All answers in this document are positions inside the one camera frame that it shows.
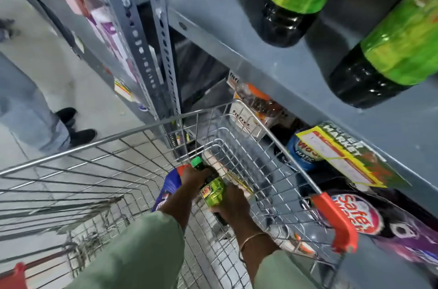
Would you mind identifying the person's left hand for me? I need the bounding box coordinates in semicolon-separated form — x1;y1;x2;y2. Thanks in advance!
180;167;213;194

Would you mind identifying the person's right hand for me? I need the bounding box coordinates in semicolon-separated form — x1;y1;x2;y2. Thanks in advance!
211;183;253;228

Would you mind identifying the small green label soda bottle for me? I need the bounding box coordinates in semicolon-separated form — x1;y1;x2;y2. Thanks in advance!
190;156;229;226

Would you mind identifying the person's right forearm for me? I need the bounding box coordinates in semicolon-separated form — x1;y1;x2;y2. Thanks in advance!
233;218;331;289

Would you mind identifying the person's left forearm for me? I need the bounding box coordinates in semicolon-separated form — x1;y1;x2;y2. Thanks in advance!
64;186;200;289

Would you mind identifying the yellow printed packet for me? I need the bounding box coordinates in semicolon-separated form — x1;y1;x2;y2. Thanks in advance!
224;170;254;199

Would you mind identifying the blue bottle with orange cap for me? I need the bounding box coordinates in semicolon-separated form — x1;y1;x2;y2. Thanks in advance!
152;164;191;213

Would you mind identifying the white orange cardboard box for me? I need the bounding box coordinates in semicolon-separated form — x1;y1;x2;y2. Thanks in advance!
226;71;296;140

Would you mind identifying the blue detergent pouch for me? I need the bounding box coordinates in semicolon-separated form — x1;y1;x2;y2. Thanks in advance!
286;131;324;172

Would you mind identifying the small yellow shelf label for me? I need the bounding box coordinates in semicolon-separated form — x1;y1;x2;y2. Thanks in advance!
114;78;133;102

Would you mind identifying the yellow green shelf price tag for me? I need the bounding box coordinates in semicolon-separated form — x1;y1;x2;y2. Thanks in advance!
296;121;411;189

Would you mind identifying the grey metal shelf rack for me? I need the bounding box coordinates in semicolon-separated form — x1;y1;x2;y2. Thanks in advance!
0;0;438;289

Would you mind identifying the purple black detergent pack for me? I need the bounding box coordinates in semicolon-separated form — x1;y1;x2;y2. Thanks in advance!
301;181;438;274

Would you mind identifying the row of pink white packets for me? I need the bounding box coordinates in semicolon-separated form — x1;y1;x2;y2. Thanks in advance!
26;0;161;89

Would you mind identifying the thin gold bracelet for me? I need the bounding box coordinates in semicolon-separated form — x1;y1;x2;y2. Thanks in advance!
238;232;271;263

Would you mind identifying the metal wire shopping cart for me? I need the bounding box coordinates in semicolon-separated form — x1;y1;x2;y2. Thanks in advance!
0;100;359;289

